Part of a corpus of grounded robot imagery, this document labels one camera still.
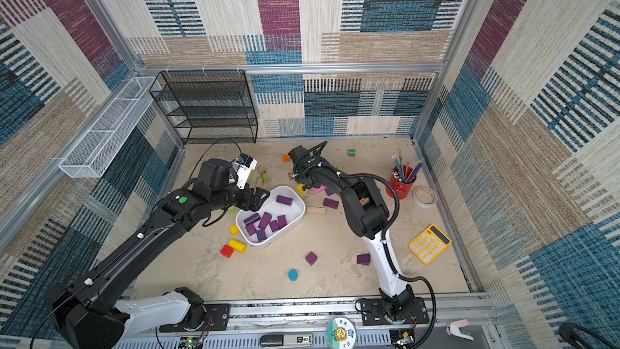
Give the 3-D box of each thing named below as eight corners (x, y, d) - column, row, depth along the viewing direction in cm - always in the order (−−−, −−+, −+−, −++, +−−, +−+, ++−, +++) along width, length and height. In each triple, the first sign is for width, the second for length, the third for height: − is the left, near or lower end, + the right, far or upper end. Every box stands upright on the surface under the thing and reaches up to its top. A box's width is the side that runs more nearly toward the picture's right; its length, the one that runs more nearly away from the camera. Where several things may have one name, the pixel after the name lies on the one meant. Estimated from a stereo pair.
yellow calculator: (426, 265, 85) (428, 263, 83) (406, 244, 89) (408, 242, 88) (451, 244, 89) (453, 242, 88) (430, 225, 94) (432, 222, 93)
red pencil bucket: (388, 201, 101) (395, 185, 92) (384, 182, 107) (390, 165, 98) (410, 201, 101) (419, 185, 92) (404, 182, 107) (412, 165, 98)
